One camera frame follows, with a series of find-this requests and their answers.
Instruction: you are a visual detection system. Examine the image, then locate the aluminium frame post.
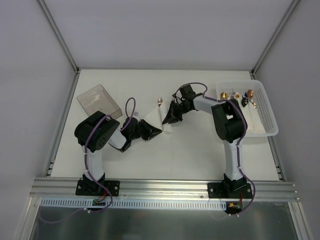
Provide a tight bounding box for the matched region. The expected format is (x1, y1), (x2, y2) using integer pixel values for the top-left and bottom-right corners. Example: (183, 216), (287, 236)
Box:
(250, 0), (301, 79)
(36, 0), (79, 73)

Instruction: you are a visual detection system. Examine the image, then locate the white slotted cable duct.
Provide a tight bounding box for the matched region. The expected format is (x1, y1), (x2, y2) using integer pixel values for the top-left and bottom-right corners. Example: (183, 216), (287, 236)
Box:
(39, 197), (227, 211)

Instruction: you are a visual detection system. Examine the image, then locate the white paper napkin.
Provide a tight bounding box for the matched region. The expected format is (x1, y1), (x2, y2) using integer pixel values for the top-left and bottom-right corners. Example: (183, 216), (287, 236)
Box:
(143, 103), (172, 134)

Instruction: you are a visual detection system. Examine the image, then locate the gold fork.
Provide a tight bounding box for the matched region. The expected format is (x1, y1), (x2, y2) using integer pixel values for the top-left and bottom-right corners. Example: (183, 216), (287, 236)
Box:
(157, 97), (163, 108)

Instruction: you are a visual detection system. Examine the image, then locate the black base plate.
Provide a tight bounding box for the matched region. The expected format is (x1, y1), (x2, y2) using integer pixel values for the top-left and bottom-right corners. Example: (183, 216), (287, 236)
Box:
(75, 177), (121, 197)
(207, 181), (253, 199)

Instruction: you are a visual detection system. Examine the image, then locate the white plastic basket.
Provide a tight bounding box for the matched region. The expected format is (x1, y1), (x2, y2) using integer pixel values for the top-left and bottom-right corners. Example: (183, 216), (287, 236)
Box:
(216, 80), (279, 138)

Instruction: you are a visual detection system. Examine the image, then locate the transparent brown plastic tray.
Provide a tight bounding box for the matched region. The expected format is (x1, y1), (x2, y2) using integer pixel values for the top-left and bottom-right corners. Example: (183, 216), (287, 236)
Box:
(76, 84), (123, 119)

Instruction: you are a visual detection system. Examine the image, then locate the left aluminium frame post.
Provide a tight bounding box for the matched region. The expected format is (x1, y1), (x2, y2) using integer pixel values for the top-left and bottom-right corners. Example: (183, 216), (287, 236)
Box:
(36, 0), (79, 73)

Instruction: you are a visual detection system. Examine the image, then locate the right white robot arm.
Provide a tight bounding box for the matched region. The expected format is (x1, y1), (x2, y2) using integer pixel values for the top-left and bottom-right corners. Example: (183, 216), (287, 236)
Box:
(162, 83), (248, 198)

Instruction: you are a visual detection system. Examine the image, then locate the aluminium front rail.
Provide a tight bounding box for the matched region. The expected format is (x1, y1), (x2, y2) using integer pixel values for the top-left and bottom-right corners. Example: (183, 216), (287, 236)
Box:
(29, 177), (301, 202)

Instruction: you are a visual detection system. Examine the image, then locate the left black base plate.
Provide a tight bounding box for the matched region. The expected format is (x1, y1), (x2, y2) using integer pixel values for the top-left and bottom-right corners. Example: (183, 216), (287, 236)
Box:
(75, 177), (121, 197)

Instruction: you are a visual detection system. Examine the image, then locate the right aluminium frame post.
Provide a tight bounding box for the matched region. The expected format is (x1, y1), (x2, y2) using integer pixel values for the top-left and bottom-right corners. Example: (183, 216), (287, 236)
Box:
(250, 0), (301, 79)

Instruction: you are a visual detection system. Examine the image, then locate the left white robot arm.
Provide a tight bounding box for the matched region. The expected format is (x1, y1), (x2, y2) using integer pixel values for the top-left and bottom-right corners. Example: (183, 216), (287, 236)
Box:
(74, 110), (162, 195)

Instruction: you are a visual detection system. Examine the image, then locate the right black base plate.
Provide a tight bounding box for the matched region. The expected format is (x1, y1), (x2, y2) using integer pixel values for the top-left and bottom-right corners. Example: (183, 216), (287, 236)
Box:
(207, 181), (253, 199)

